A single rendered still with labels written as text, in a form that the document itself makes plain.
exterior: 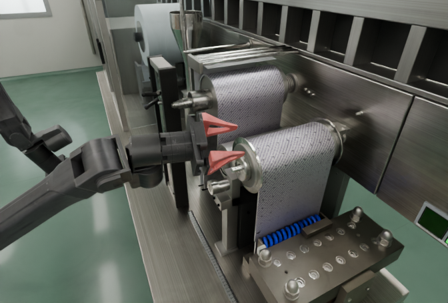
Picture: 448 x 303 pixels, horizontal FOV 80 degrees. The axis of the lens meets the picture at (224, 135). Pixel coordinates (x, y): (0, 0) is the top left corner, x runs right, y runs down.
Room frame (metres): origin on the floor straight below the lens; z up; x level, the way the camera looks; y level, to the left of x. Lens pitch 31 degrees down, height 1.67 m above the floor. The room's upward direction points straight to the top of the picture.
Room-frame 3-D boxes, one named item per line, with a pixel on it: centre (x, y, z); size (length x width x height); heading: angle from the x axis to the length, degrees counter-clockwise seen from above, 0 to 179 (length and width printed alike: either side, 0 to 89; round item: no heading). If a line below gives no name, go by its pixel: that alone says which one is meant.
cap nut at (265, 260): (0.43, -0.11, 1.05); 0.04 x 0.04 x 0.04
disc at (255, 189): (0.55, -0.06, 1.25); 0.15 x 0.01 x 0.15; 26
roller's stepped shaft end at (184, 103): (0.74, 0.13, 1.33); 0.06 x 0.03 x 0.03; 116
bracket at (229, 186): (0.56, -0.01, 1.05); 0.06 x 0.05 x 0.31; 116
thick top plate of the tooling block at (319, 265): (0.46, -0.28, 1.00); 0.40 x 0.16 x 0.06; 116
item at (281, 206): (0.55, -0.19, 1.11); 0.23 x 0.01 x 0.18; 116
